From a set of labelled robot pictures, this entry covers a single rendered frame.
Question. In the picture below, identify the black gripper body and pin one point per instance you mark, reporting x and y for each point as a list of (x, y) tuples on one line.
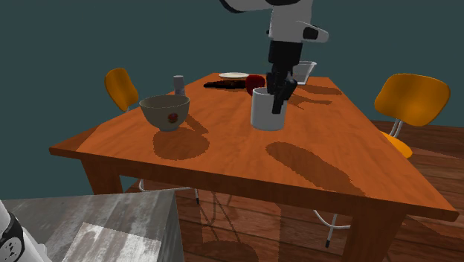
[(285, 54)]

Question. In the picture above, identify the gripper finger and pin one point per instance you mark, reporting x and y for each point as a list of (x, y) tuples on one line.
[(281, 98), (271, 84)]

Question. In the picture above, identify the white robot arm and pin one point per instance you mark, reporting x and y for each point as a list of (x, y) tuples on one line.
[(290, 18)]

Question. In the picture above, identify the red apple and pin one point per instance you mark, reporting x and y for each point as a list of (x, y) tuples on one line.
[(254, 84)]

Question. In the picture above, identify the white mug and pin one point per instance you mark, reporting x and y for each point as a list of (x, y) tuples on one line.
[(264, 116)]

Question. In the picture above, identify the clear glass measuring cup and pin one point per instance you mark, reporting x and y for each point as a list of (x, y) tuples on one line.
[(303, 74)]

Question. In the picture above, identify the white plate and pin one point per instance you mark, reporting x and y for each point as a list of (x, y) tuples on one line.
[(234, 75)]

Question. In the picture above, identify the black flat knife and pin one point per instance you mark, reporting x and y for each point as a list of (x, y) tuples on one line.
[(223, 85)]

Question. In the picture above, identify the wooden table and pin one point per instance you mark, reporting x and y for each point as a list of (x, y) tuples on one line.
[(232, 145)]

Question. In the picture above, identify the small grey shaker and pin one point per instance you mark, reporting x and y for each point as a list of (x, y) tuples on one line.
[(179, 85)]

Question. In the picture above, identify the beige bowl with red mark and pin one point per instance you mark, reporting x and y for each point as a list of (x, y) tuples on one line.
[(163, 110)]

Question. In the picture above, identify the yellow chair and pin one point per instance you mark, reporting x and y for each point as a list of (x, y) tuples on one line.
[(120, 89), (413, 99)]

